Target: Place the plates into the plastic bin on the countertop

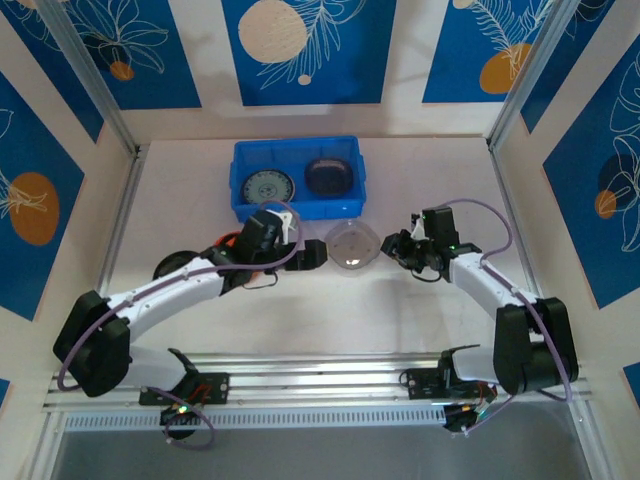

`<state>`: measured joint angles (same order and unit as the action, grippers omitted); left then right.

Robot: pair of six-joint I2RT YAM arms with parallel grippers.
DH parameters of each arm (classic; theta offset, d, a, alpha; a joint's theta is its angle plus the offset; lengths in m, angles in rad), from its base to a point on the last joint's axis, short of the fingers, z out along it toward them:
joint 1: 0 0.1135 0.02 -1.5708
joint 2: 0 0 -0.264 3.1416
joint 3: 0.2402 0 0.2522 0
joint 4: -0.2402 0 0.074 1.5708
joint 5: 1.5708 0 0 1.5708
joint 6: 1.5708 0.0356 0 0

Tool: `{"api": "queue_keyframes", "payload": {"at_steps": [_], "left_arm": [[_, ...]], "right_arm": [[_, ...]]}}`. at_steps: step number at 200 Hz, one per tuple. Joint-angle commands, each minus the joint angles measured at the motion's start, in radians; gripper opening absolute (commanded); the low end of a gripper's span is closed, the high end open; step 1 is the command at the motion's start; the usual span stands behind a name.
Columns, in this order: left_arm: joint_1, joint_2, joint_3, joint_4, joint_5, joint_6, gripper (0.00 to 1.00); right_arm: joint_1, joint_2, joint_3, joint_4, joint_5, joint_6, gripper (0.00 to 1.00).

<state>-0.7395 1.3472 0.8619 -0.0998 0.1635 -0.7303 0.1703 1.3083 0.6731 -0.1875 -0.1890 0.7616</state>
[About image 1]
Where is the grey clear square plate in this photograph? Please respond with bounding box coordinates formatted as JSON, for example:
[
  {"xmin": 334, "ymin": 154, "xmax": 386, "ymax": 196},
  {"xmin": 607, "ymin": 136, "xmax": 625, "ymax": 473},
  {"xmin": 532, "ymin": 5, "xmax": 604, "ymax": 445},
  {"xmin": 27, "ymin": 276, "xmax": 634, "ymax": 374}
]
[{"xmin": 323, "ymin": 219, "xmax": 379, "ymax": 271}]

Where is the orange round plate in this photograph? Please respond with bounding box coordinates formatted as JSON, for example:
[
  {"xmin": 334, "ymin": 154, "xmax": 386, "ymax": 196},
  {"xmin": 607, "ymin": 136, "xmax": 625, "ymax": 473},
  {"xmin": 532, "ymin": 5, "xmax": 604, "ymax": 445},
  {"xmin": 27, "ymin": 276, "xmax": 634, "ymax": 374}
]
[{"xmin": 214, "ymin": 230, "xmax": 264, "ymax": 279}]

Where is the blue-green patterned round plate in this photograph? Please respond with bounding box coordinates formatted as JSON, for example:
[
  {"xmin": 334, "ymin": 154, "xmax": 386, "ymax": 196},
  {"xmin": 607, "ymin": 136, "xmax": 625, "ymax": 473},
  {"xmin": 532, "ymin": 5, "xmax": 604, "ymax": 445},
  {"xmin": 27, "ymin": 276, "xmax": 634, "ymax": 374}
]
[{"xmin": 241, "ymin": 168, "xmax": 297, "ymax": 205}]

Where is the brownish clear square plate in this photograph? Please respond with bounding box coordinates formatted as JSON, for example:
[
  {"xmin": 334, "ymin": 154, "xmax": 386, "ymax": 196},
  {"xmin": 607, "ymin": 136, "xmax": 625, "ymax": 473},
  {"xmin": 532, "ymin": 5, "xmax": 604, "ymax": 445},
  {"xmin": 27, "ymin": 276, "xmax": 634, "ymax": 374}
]
[{"xmin": 303, "ymin": 156, "xmax": 355, "ymax": 196}]

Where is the blue plastic bin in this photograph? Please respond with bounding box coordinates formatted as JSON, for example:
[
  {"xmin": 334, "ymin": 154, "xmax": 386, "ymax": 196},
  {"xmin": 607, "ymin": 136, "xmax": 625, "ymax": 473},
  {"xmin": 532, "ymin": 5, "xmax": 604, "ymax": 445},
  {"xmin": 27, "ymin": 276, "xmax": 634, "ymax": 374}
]
[{"xmin": 228, "ymin": 135, "xmax": 369, "ymax": 224}]

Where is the black controller box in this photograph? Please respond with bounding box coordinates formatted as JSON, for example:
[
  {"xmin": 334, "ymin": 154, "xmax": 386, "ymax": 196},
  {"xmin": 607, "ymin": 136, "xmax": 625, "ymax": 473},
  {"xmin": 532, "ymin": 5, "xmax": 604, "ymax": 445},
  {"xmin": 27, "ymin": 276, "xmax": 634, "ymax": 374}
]
[
  {"xmin": 442, "ymin": 401, "xmax": 494, "ymax": 434},
  {"xmin": 158, "ymin": 403, "xmax": 202, "ymax": 427}
]

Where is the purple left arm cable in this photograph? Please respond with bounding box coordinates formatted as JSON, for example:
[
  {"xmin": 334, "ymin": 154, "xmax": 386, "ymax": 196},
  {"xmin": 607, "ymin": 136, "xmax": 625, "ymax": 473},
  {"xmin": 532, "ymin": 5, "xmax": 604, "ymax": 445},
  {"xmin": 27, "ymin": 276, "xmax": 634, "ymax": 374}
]
[{"xmin": 57, "ymin": 199, "xmax": 303, "ymax": 450}]

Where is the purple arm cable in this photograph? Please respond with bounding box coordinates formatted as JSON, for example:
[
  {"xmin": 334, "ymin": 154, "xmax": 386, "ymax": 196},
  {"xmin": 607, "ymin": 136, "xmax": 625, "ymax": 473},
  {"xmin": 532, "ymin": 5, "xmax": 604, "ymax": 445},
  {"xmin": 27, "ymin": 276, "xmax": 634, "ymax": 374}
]
[
  {"xmin": 439, "ymin": 198, "xmax": 576, "ymax": 439},
  {"xmin": 57, "ymin": 199, "xmax": 303, "ymax": 450}
]

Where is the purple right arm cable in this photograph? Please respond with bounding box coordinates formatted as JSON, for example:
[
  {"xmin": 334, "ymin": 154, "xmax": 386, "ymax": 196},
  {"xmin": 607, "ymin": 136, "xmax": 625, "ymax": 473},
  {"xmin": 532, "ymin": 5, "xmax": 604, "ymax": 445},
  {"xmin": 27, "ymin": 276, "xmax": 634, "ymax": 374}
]
[{"xmin": 439, "ymin": 198, "xmax": 576, "ymax": 439}]

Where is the aluminium side rail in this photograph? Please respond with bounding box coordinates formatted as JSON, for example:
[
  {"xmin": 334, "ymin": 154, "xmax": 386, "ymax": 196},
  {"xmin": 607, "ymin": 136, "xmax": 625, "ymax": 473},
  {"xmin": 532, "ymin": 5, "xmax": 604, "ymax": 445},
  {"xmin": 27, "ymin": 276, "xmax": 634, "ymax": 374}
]
[
  {"xmin": 488, "ymin": 142, "xmax": 560, "ymax": 362},
  {"xmin": 73, "ymin": 143, "xmax": 147, "ymax": 372}
]

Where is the aluminium frame rail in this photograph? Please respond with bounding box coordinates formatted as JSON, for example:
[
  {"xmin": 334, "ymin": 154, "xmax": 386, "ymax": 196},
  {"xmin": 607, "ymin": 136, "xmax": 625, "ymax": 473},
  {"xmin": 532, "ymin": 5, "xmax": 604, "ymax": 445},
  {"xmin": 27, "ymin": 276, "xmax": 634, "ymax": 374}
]
[{"xmin": 42, "ymin": 351, "xmax": 601, "ymax": 415}]

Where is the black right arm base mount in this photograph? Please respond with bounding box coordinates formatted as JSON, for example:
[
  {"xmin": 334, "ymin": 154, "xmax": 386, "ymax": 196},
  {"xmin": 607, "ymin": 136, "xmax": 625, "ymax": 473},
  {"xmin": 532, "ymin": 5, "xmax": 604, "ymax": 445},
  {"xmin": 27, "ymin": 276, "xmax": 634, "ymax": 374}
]
[{"xmin": 402, "ymin": 367, "xmax": 497, "ymax": 401}]

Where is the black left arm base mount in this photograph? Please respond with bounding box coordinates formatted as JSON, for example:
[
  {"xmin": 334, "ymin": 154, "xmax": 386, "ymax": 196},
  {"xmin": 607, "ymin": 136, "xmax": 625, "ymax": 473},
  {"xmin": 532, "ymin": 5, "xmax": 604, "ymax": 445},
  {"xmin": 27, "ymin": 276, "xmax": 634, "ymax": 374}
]
[{"xmin": 138, "ymin": 371, "xmax": 231, "ymax": 407}]

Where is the grey slotted cable duct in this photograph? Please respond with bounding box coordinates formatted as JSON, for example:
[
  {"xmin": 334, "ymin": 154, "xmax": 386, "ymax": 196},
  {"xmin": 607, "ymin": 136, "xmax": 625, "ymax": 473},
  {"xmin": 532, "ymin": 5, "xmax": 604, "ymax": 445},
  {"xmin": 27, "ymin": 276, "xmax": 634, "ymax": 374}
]
[{"xmin": 63, "ymin": 403, "xmax": 451, "ymax": 432}]

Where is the aluminium frame post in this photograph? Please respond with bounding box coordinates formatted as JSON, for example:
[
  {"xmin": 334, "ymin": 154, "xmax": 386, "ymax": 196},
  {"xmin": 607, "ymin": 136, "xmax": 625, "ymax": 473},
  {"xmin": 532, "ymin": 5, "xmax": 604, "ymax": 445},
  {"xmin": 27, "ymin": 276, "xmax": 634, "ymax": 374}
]
[
  {"xmin": 34, "ymin": 0, "xmax": 143, "ymax": 157},
  {"xmin": 485, "ymin": 0, "xmax": 584, "ymax": 151}
]

